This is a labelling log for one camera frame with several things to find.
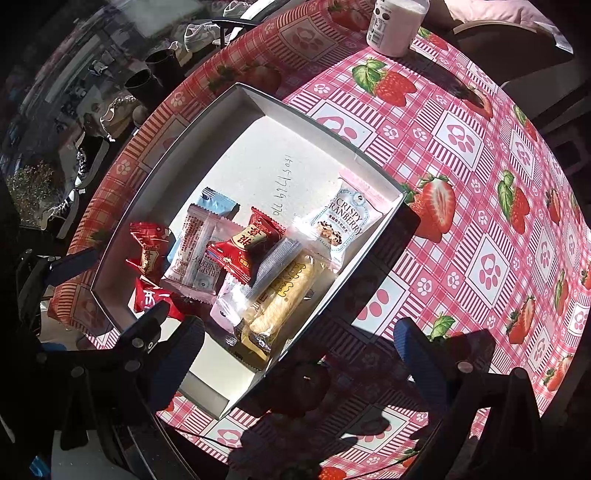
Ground pink snack packet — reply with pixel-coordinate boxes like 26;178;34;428
210;276;252;334

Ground pink cushion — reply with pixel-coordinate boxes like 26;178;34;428
429;0;555;29

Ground white plastic drink bottle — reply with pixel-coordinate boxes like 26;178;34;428
367;0;430;58

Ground light blue snack packet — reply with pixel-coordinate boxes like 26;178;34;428
167;187;241;264

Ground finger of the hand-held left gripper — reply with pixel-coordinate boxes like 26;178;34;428
44;248;101;289
115;300;172;370

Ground brown wooden chair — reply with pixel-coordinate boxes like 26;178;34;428
452;18;575;86

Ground red snack packet white print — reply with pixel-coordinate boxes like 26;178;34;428
134;276;185;324

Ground strawberry print pink tablecloth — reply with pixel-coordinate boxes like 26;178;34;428
46;0;591;480

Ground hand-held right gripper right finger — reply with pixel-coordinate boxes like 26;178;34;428
394;316;546;480

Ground grey striped snack packet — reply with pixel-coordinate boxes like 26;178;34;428
249;236;308;303

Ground beige sneaker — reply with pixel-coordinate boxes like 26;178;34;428
99;91;145;139

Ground yellow egg roll clear packet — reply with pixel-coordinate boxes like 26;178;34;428
239;249;334;348

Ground white cardboard box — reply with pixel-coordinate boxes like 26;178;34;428
90;82;408;420

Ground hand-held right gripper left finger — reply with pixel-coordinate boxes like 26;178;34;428
53;316;206;480

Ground black sneaker white laces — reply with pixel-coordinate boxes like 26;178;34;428
74;135;112;186

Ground tan snack packet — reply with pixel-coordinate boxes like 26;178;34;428
232;330;273;372

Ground red candy packet gold label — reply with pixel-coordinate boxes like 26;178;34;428
206;240;262;283
231;208;288;254
126;222;172;278

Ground black sneaker white sole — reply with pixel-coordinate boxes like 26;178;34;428
39;188;80;237

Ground white cranberry snack packet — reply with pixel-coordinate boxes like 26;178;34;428
295;178;389;267
161;204;218;291
191;251;228;296

